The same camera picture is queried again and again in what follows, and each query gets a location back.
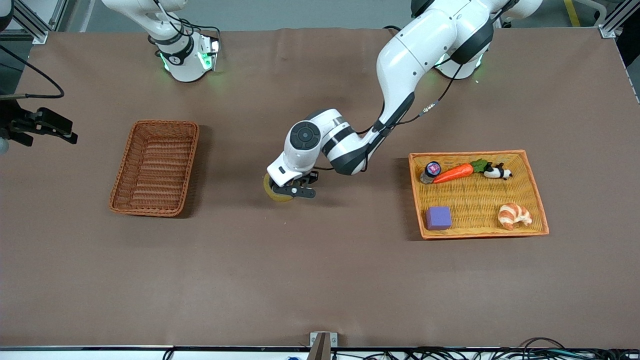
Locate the orange wicker basket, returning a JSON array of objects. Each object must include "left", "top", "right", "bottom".
[{"left": 408, "top": 149, "right": 550, "bottom": 240}]

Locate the metal table edge bracket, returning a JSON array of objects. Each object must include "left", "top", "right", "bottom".
[{"left": 309, "top": 332, "right": 338, "bottom": 360}]

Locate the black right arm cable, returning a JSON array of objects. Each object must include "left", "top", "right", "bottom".
[{"left": 0, "top": 45, "right": 66, "bottom": 99}]

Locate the purple block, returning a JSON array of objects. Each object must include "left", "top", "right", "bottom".
[{"left": 425, "top": 206, "right": 453, "bottom": 231}]

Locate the black right base cable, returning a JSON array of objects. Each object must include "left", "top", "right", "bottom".
[{"left": 147, "top": 0, "right": 222, "bottom": 48}]

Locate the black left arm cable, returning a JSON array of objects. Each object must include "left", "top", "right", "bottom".
[{"left": 315, "top": 60, "right": 463, "bottom": 173}]

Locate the black cable bundle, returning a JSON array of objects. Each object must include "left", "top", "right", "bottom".
[{"left": 162, "top": 337, "right": 640, "bottom": 360}]

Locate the aluminium frame profile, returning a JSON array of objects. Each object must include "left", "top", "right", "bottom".
[
  {"left": 0, "top": 0, "right": 68, "bottom": 45},
  {"left": 597, "top": 0, "right": 640, "bottom": 40}
]

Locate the brown table cover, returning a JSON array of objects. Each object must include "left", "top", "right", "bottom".
[{"left": 0, "top": 27, "right": 640, "bottom": 349}]

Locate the orange toy carrot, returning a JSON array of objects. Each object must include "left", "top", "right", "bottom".
[{"left": 432, "top": 159, "right": 493, "bottom": 185}]

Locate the brown wicker basket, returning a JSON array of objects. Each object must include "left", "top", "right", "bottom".
[{"left": 109, "top": 119, "right": 200, "bottom": 218}]

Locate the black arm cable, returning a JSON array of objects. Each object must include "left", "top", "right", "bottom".
[
  {"left": 315, "top": 60, "right": 463, "bottom": 173},
  {"left": 0, "top": 45, "right": 66, "bottom": 99}
]

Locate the toy croissant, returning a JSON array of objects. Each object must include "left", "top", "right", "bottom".
[{"left": 497, "top": 203, "right": 533, "bottom": 231}]

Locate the small bottle purple cap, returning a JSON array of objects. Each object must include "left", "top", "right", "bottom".
[{"left": 419, "top": 161, "right": 442, "bottom": 185}]

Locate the black white panda toy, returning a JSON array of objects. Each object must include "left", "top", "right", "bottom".
[{"left": 483, "top": 162, "right": 514, "bottom": 181}]

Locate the clear yellowish tape roll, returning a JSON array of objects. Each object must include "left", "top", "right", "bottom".
[{"left": 263, "top": 172, "right": 296, "bottom": 203}]

